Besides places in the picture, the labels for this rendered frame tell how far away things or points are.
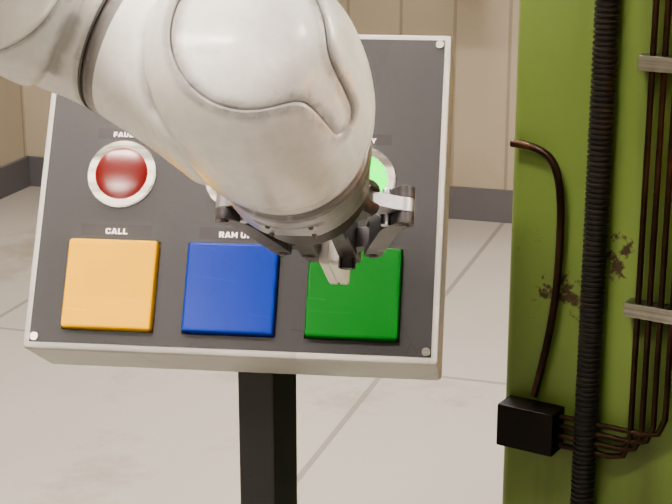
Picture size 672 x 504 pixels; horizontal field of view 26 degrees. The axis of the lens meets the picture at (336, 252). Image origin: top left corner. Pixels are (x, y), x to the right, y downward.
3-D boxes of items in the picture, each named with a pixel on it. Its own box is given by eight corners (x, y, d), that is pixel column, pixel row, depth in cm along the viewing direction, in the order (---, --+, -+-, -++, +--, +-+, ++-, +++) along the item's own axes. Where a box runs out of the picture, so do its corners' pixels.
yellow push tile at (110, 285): (149, 330, 117) (157, 240, 119) (59, 326, 118) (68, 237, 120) (154, 334, 119) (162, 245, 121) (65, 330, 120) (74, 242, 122)
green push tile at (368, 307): (397, 339, 115) (402, 247, 117) (303, 336, 116) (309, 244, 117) (398, 343, 117) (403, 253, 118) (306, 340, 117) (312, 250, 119)
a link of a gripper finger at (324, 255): (329, 262, 100) (318, 262, 101) (339, 284, 107) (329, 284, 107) (331, 220, 101) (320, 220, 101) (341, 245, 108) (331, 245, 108)
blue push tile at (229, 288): (272, 335, 116) (278, 243, 118) (180, 331, 117) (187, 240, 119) (275, 339, 118) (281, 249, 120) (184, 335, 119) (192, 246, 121)
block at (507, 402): (551, 457, 142) (553, 415, 141) (495, 444, 145) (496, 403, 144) (563, 447, 144) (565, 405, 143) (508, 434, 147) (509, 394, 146)
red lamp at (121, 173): (132, 206, 120) (130, 154, 118) (89, 199, 122) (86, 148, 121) (156, 198, 122) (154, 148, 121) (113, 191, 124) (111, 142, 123)
